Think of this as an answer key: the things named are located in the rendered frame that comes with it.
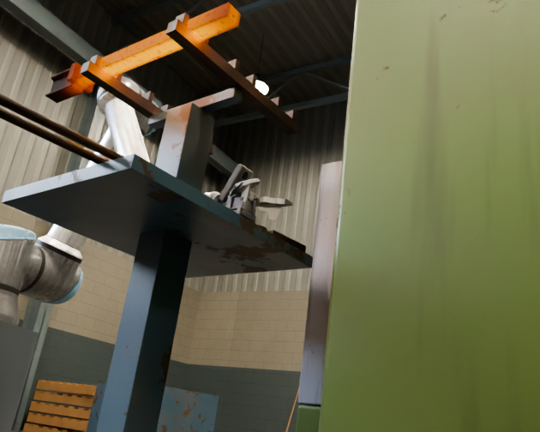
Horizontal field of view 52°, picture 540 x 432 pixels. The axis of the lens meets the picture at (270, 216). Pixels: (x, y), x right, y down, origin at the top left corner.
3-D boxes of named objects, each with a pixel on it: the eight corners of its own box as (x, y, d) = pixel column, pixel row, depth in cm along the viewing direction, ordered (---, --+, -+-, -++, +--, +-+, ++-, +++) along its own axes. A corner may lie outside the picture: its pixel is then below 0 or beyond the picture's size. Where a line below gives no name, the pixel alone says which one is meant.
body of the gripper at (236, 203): (258, 224, 147) (224, 229, 154) (262, 195, 150) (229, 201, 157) (240, 213, 142) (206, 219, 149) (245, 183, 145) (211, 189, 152)
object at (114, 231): (1, 202, 83) (4, 190, 84) (187, 278, 112) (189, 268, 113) (130, 168, 65) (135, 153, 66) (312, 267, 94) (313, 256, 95)
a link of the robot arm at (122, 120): (112, 53, 170) (165, 230, 136) (136, 77, 181) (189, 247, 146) (82, 73, 172) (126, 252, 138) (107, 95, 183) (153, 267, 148)
